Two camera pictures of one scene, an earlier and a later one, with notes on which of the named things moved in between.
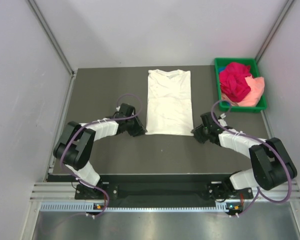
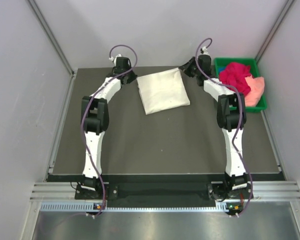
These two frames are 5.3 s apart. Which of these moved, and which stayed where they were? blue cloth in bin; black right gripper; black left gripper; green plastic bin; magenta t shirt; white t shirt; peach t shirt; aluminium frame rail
Moved: white t shirt; black left gripper; black right gripper
Stayed: magenta t shirt; green plastic bin; blue cloth in bin; aluminium frame rail; peach t shirt
